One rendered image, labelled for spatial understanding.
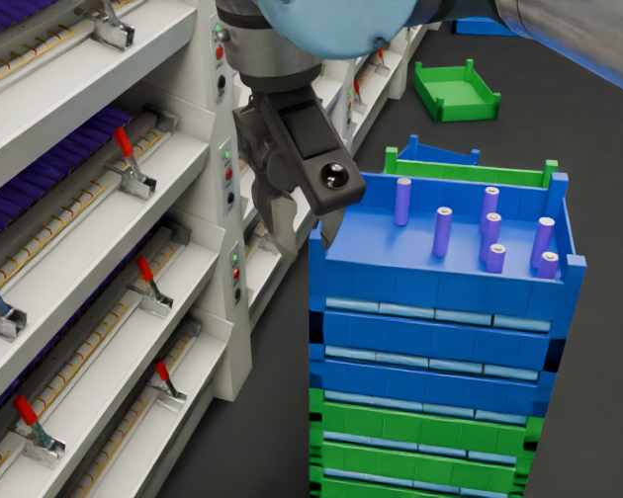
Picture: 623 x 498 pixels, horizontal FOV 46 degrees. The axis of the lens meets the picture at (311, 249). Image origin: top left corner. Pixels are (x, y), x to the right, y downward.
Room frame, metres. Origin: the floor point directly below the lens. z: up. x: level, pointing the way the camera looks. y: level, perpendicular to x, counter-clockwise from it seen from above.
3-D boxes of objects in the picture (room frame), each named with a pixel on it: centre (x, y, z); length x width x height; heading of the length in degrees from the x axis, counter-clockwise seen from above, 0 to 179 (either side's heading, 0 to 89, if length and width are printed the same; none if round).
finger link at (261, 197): (0.59, 0.03, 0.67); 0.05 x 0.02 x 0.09; 115
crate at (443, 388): (0.74, -0.16, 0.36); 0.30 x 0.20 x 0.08; 80
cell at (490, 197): (0.80, -0.23, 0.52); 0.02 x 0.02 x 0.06
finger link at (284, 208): (0.61, 0.04, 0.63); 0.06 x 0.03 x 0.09; 25
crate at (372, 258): (0.74, -0.16, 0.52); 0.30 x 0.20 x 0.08; 80
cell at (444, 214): (0.75, -0.16, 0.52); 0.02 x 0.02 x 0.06
